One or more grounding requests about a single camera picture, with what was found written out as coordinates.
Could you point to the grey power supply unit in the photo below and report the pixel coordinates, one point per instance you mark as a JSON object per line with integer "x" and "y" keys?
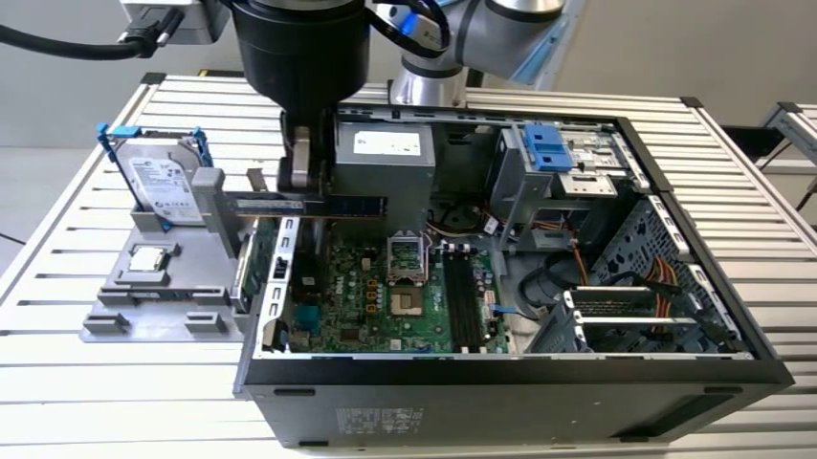
{"x": 395, "y": 162}

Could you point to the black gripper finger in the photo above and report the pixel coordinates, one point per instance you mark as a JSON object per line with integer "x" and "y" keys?
{"x": 327, "y": 143}
{"x": 300, "y": 172}

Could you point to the grey parts rack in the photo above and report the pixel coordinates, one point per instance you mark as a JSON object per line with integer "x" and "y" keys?
{"x": 207, "y": 181}

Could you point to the grey metal drive cage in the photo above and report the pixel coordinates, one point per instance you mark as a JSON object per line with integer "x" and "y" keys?
{"x": 514, "y": 191}

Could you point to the RAM slot with white latches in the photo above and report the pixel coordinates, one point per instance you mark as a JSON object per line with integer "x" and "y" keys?
{"x": 458, "y": 299}
{"x": 475, "y": 299}

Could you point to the round dark cooler fan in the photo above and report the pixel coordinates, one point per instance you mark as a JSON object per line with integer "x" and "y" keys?
{"x": 460, "y": 219}

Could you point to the large silver wrist camera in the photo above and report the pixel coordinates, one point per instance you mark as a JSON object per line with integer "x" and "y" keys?
{"x": 179, "y": 19}

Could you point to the hard disk in blue carrier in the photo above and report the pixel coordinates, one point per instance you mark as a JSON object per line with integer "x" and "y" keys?
{"x": 159, "y": 181}

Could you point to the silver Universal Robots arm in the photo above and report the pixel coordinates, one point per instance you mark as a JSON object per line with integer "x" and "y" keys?
{"x": 510, "y": 28}

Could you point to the black PC case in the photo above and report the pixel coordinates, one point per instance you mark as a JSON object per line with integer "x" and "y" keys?
{"x": 446, "y": 411}

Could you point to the green graphics card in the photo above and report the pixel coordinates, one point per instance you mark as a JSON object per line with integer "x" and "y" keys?
{"x": 255, "y": 258}

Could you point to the silver CPU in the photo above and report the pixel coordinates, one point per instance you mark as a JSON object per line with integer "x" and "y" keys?
{"x": 149, "y": 259}

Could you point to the RAM stick with black chips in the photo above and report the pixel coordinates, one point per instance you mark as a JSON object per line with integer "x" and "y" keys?
{"x": 172, "y": 290}
{"x": 354, "y": 206}

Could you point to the aluminium slat side table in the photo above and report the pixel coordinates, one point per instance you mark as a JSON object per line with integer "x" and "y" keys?
{"x": 797, "y": 119}

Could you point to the CPU socket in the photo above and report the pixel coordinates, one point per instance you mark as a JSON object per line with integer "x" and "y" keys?
{"x": 408, "y": 302}

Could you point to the teal port block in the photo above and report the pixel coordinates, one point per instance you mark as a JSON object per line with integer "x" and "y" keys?
{"x": 307, "y": 319}

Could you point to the blue plastic drive latch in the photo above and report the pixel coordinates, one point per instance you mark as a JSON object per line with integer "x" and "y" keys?
{"x": 542, "y": 148}

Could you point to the green motherboard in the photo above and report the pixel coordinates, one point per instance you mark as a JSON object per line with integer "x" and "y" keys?
{"x": 358, "y": 306}

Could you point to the small silver wrist camera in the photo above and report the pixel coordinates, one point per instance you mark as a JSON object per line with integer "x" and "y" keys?
{"x": 426, "y": 34}

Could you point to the perforated metal disk bay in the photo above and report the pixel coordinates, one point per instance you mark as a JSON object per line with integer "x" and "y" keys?
{"x": 629, "y": 229}

